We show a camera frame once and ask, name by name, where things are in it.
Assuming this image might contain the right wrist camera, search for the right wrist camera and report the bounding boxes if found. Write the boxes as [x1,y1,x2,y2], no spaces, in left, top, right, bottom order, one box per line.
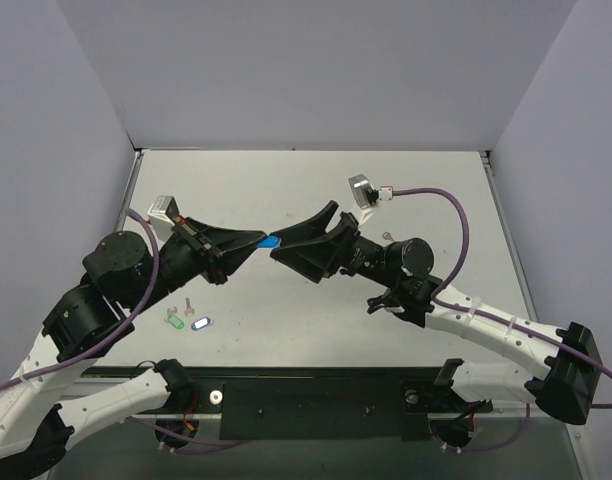
[348,174,394,226]

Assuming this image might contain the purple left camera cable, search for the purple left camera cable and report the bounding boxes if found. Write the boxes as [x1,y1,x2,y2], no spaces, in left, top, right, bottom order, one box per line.
[0,208,161,399]

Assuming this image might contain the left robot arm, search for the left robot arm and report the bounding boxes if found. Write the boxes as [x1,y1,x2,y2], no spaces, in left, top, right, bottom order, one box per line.
[0,215,266,479]

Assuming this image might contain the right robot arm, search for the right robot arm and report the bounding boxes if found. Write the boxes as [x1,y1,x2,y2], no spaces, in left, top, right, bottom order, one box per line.
[271,201,601,425]

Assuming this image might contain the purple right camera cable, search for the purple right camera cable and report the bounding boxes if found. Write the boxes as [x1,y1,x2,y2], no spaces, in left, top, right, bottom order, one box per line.
[391,186,612,411]

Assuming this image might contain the dark blue key tag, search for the dark blue key tag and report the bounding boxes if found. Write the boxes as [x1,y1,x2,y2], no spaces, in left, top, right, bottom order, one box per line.
[190,317,213,331]

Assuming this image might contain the green key tag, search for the green key tag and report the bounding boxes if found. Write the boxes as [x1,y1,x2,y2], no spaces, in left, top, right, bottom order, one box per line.
[164,307,185,330]

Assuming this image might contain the purple camera cable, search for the purple camera cable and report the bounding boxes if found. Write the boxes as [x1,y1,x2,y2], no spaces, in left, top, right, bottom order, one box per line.
[391,186,612,411]
[0,208,161,399]

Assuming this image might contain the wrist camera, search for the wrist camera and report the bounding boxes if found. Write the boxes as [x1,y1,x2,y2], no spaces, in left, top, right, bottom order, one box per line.
[348,174,394,226]
[147,195,179,242]

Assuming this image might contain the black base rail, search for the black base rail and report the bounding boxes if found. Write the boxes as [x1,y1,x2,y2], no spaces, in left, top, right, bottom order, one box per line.
[80,365,492,443]

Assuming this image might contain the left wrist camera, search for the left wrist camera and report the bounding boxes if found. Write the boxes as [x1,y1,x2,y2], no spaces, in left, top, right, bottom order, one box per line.
[147,195,179,242]

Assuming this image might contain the silver key near green tag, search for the silver key near green tag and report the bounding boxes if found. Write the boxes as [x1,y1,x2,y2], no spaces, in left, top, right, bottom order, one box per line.
[184,297,195,317]

